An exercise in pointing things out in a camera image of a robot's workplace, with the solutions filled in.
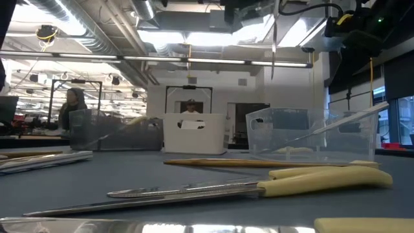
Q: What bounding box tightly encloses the yellow cable tag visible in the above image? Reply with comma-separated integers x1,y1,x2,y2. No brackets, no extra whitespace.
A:
336,13,354,26

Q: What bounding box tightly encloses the red object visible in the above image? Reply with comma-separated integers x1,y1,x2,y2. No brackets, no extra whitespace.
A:
381,142,409,150

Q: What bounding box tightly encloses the white plastic bin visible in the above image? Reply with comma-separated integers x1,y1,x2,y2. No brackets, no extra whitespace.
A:
162,112,228,155

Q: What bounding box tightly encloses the black rig frame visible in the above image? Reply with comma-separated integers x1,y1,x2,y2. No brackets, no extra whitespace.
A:
47,78,104,124
164,85,213,114

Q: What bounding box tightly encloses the wooden spoon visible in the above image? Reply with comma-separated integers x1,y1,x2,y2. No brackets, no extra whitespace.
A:
163,157,381,170

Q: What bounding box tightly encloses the clear plastic bin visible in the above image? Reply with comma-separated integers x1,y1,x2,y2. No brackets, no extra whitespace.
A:
245,105,380,164

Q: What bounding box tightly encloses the grey rectangular ceiling duct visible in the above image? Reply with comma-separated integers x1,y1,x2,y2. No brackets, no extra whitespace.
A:
278,17,327,52

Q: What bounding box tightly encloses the yellow cable reel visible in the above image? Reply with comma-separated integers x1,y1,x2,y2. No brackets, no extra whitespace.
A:
35,24,60,45

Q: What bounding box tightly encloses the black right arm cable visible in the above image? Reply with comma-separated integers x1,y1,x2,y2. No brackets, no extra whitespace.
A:
278,2,344,19

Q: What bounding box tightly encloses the dark background monitor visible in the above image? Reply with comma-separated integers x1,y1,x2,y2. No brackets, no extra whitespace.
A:
0,95,19,126

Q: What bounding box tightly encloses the person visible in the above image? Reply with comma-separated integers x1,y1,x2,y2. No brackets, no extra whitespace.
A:
58,87,89,131
180,98,203,115

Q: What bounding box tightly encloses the silver round ceiling duct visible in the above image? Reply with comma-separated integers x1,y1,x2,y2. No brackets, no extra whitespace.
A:
27,0,156,87

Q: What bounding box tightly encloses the wooden utensil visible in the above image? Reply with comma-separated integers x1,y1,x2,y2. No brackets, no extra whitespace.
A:
0,150,65,159

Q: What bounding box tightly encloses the blue-grey table mat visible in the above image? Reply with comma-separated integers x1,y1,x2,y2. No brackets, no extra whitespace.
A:
0,145,414,233

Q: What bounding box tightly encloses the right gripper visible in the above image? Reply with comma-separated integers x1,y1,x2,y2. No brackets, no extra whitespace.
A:
324,8,387,58

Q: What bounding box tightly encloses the smoky dark plastic bin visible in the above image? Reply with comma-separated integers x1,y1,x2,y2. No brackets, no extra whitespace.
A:
69,108,164,152

